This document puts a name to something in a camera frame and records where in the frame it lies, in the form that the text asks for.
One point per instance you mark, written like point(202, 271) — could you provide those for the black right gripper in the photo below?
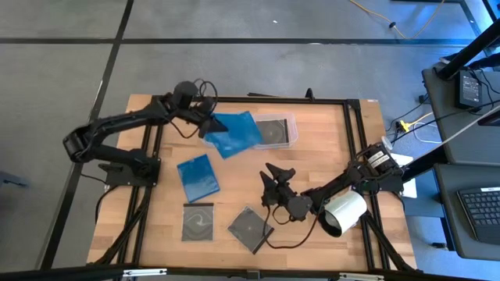
point(279, 195)

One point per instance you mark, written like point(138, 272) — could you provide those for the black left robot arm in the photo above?
point(117, 119)

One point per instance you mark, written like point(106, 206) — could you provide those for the white cylinder with dark opening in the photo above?
point(347, 208)

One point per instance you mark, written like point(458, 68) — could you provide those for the blue jewel case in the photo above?
point(198, 178)
point(238, 134)

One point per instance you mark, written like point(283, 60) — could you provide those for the dark grey side desk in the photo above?
point(441, 93)
point(449, 218)

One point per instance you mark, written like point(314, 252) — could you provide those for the grey furniture foot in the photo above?
point(11, 180)

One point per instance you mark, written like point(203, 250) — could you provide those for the white paper sheet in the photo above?
point(402, 159)

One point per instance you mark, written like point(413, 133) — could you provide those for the black flat bracket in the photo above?
point(259, 94)

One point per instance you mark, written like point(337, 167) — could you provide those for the black power adapter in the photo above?
point(468, 89)

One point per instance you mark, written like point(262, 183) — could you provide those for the black keyboard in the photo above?
point(482, 212)

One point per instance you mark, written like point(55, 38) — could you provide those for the black diagonal pole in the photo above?
point(472, 48)

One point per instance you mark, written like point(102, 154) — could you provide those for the clear jewel case black tray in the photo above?
point(198, 222)
point(273, 132)
point(248, 230)

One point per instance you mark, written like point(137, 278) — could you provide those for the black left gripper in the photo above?
point(201, 111)

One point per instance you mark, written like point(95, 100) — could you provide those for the black overhead rig beam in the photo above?
point(58, 273)

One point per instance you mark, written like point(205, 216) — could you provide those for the small white plastic piece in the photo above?
point(386, 143)

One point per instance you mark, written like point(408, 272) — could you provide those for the black frame clamp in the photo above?
point(309, 93)

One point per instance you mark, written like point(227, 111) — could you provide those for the black desk crossbar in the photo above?
point(426, 162)

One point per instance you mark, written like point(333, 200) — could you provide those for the black aluminium table frame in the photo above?
point(293, 100)

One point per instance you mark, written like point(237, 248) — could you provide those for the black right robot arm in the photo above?
point(336, 183)

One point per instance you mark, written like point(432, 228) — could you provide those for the silver metal bracket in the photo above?
point(144, 272)
point(361, 277)

